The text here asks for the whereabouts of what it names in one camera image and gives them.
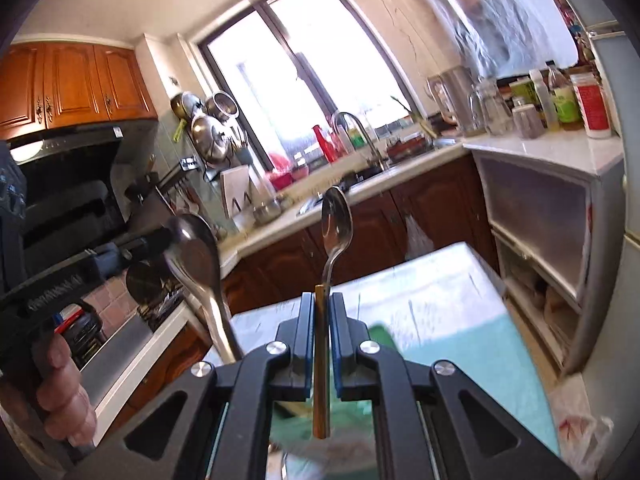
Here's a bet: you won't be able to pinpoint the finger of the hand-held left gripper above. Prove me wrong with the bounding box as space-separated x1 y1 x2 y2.
112 226 173 263
80 247 126 283

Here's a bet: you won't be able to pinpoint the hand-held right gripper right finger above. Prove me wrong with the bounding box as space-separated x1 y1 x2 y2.
327 294 581 480

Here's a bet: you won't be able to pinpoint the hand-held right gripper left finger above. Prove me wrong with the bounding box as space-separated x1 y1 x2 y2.
65 292 317 480

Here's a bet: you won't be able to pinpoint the large steel spoon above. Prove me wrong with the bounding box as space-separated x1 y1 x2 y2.
162 212 246 366

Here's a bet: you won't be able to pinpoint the gold-handled steel spoon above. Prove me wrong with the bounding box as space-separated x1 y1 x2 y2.
312 186 355 440

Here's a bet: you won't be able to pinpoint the person's left hand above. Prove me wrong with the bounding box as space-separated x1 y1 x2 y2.
35 332 98 448

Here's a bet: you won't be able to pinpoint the black stove splash panel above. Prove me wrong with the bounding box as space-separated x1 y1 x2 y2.
122 180 176 241

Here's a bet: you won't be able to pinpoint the round black pan lid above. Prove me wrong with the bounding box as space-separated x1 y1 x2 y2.
125 259 173 306

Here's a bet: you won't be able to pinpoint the black and red cooker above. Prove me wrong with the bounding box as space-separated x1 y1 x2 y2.
52 300 106 371

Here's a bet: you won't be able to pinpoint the gas stove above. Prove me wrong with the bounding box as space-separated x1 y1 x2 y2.
137 280 188 333

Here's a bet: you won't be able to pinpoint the black range hood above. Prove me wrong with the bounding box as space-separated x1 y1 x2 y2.
5 120 161 251

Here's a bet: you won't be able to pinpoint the stainless steel panel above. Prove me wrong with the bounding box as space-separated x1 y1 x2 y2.
80 310 153 413

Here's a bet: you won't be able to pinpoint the dark brown base cabinets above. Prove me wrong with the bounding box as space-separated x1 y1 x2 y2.
100 152 501 411

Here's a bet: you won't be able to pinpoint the white cutting board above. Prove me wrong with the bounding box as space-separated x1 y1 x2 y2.
220 165 266 218

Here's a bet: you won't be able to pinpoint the leaf-printed tablecloth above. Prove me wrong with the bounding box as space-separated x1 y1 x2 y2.
205 242 561 480

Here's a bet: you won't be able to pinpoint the small steel pot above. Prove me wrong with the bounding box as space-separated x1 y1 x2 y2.
252 199 283 225

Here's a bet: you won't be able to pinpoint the hanging large steel wok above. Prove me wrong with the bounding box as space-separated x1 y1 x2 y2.
190 114 231 166

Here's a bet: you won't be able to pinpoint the white kitchen countertop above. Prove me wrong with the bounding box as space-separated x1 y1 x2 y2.
92 137 476 441

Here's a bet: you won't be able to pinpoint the hanging white plastic bag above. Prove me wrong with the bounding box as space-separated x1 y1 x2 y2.
402 212 436 261

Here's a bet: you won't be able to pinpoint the hanging steel pan lid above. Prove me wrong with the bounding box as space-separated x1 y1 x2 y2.
170 91 201 121

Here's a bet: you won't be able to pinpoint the hanging steel saucepan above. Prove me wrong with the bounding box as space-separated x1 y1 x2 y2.
205 91 240 122

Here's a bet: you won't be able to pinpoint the red spray bottle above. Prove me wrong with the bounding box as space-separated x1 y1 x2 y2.
312 125 341 163

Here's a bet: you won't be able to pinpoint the steel kitchen faucet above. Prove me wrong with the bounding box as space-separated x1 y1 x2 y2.
331 111 388 171

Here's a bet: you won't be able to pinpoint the stack of dirty dishes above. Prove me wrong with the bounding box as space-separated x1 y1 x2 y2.
387 135 433 158

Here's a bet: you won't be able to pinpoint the steel kitchen sink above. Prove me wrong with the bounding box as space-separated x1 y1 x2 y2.
297 135 463 217

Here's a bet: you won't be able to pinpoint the white cabinet with frosted doors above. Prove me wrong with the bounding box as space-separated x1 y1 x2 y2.
462 132 626 371

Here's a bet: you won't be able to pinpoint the white plastic bag on floor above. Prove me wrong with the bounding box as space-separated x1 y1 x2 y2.
550 375 616 468

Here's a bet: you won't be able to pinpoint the kitchen window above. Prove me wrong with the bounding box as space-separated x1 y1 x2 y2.
197 0 426 181

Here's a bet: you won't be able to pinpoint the steel electric kettle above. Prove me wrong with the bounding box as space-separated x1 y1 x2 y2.
426 66 476 131

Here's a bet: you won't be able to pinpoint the glass pitcher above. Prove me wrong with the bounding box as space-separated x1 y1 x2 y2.
467 80 511 136

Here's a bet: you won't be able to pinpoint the grey mug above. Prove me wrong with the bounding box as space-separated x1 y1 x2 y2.
511 100 543 140

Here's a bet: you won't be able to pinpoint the green-labelled jar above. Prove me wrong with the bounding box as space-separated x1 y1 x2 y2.
510 80 538 108

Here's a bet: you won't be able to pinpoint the white-capped plastic bottle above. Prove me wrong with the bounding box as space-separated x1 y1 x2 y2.
529 69 558 131

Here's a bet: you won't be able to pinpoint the grey refrigerator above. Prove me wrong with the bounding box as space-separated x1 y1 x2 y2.
560 0 640 376

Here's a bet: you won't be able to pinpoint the green-labelled bottle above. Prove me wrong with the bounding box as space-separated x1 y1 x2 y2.
545 62 583 131

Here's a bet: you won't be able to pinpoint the white jar with red label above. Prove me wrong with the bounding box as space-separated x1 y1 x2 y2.
570 72 613 140

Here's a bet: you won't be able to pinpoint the clear plastic sheet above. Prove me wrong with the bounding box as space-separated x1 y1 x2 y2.
415 0 578 81

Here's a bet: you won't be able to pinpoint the wall utensil rail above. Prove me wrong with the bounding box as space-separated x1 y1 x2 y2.
155 157 201 191

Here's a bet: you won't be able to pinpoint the orange wooden wall cabinet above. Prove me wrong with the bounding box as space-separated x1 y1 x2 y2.
0 42 158 141

